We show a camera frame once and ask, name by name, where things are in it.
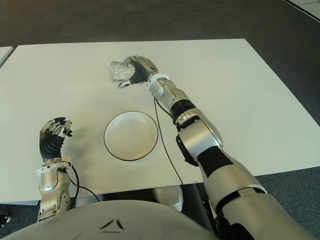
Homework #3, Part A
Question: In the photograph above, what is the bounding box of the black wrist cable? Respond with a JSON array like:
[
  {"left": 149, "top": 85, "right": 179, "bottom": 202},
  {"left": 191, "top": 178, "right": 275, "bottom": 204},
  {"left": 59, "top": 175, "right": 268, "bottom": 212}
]
[
  {"left": 153, "top": 96, "right": 183, "bottom": 186},
  {"left": 66, "top": 163, "right": 101, "bottom": 203}
]

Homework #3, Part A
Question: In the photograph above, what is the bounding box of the clear water bottle blue cap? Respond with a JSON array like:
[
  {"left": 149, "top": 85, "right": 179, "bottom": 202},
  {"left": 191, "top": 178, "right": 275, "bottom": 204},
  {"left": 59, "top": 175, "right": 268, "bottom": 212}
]
[{"left": 108, "top": 60, "right": 136, "bottom": 83}]

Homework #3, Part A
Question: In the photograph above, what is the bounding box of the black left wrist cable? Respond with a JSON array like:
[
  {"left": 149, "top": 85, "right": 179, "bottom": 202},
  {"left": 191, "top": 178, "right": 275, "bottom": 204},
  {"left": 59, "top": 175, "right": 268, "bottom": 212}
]
[{"left": 66, "top": 163, "right": 101, "bottom": 203}]

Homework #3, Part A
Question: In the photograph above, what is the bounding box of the neighbouring white table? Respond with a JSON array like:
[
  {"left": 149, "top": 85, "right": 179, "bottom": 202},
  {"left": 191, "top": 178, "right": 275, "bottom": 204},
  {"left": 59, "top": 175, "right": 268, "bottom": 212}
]
[{"left": 0, "top": 46, "right": 14, "bottom": 68}]

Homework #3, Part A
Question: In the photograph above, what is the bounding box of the white silver robot leg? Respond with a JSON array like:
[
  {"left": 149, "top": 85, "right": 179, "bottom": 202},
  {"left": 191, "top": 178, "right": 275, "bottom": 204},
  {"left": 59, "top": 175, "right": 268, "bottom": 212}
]
[{"left": 153, "top": 186, "right": 185, "bottom": 213}]

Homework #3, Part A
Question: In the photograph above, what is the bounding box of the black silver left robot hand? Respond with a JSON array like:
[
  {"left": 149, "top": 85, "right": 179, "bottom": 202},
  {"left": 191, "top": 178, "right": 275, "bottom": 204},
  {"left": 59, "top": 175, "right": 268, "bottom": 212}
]
[{"left": 38, "top": 116, "right": 75, "bottom": 163}]

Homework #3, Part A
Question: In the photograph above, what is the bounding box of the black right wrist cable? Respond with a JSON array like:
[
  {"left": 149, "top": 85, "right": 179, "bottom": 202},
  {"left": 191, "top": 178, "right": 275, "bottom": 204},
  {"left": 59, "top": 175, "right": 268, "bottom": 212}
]
[{"left": 153, "top": 96, "right": 183, "bottom": 186}]

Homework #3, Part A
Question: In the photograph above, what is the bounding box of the grey robot torso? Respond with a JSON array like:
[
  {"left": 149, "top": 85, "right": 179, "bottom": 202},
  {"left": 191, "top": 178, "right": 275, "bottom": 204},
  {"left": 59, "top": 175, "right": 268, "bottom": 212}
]
[{"left": 0, "top": 199, "right": 218, "bottom": 240}]

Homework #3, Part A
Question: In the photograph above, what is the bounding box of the white plate black rim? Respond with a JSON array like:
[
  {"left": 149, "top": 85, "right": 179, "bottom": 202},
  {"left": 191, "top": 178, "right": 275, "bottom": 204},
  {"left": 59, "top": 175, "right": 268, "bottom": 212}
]
[{"left": 103, "top": 111, "right": 159, "bottom": 161}]

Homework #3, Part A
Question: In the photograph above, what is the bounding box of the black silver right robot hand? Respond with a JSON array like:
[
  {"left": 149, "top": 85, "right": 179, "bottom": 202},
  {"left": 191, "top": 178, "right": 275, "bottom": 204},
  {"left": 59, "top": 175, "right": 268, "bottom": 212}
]
[{"left": 117, "top": 55, "right": 160, "bottom": 90}]

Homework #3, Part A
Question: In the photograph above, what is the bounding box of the black stand foot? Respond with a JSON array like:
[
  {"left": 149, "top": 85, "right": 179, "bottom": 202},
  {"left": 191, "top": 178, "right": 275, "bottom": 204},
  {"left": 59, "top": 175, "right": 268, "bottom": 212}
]
[{"left": 0, "top": 212, "right": 12, "bottom": 226}]

